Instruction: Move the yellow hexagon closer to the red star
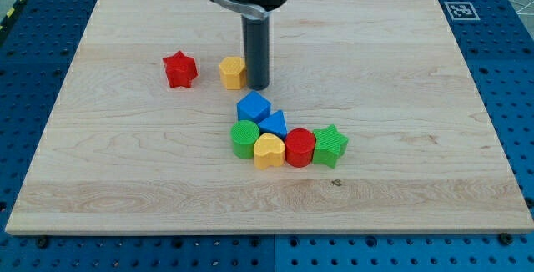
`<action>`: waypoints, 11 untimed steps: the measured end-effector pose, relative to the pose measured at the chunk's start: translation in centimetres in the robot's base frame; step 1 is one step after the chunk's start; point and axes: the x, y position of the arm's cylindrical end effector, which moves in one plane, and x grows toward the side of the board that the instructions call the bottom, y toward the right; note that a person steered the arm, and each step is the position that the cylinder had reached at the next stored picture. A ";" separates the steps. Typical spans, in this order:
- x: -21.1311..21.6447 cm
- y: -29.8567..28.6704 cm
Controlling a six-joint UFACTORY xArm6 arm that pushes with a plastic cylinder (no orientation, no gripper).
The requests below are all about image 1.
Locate red star block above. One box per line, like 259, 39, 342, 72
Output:
163, 51, 198, 88

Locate blue cube block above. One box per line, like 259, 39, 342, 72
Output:
236, 91, 271, 123

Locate green cylinder block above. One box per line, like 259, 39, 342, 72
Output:
230, 120, 259, 159

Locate wooden board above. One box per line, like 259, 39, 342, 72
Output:
6, 0, 533, 235

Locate red cylinder block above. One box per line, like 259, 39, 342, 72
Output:
285, 128, 316, 168

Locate white fiducial marker tag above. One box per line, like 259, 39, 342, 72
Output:
444, 1, 480, 21

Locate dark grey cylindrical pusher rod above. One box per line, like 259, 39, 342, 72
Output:
241, 16, 270, 90

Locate yellow hexagon block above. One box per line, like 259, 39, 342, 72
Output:
219, 57, 246, 90

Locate yellow heart block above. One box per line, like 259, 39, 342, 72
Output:
253, 133, 285, 169

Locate blue triangle block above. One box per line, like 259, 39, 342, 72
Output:
258, 110, 288, 141

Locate green star block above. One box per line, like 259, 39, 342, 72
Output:
312, 124, 349, 169

